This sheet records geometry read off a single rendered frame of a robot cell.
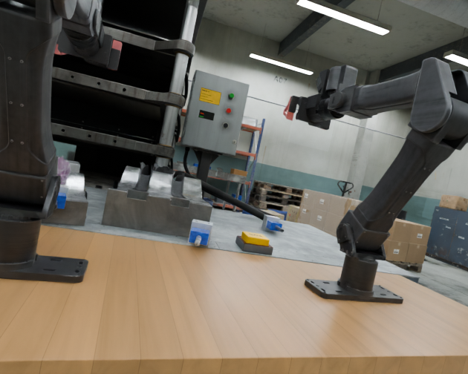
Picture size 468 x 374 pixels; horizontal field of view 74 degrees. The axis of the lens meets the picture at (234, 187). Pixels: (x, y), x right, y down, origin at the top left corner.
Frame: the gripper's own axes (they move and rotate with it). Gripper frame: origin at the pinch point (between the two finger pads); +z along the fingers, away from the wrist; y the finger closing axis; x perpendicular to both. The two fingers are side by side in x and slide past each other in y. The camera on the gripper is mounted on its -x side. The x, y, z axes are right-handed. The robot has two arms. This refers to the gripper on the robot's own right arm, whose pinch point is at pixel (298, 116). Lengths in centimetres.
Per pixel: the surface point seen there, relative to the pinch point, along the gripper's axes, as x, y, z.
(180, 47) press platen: -31, 33, 63
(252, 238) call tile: 36.9, 14.0, -15.6
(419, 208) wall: 14, -659, 498
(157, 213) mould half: 35, 38, -8
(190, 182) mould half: 27.7, 25.5, 19.1
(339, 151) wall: -94, -473, 614
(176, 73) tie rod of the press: -19, 33, 65
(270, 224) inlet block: 36.8, -3.9, 11.5
